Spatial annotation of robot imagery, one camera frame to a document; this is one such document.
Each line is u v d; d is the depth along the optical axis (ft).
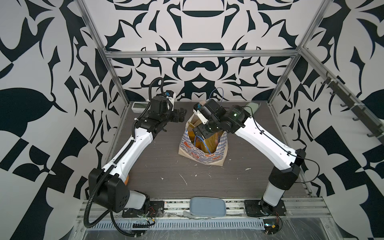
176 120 2.29
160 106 1.91
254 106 3.79
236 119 1.50
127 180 2.66
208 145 2.43
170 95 2.21
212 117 1.67
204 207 2.35
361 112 1.79
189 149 2.38
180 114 2.30
